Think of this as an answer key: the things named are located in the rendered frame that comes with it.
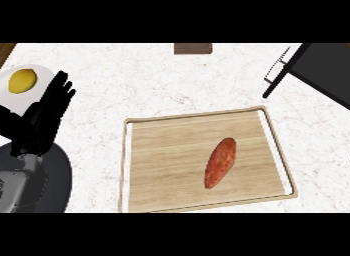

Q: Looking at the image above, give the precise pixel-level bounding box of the reddish brown croissant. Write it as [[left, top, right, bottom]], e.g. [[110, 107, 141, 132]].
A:
[[202, 137, 239, 190]]

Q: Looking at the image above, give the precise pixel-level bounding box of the yellow lemon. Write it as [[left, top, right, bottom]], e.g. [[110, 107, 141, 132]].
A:
[[7, 68, 40, 95]]

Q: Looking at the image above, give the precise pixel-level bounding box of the black tiered shelf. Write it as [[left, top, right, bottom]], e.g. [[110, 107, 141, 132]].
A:
[[261, 43, 350, 119]]

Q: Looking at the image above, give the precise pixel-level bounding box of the dark grey round plate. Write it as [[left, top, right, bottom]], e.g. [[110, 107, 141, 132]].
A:
[[0, 141, 75, 214]]

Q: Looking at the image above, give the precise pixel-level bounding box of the white plate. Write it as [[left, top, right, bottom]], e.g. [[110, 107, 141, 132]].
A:
[[0, 63, 56, 135]]

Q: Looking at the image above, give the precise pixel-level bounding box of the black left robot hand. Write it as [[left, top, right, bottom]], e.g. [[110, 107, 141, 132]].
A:
[[0, 70, 78, 158]]

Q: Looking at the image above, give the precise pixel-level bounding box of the pale wooden tray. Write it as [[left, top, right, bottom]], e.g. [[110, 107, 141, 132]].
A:
[[118, 105, 299, 214]]

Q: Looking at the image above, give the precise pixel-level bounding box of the brown wooden block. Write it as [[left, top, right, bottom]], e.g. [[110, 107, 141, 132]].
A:
[[172, 43, 214, 55]]

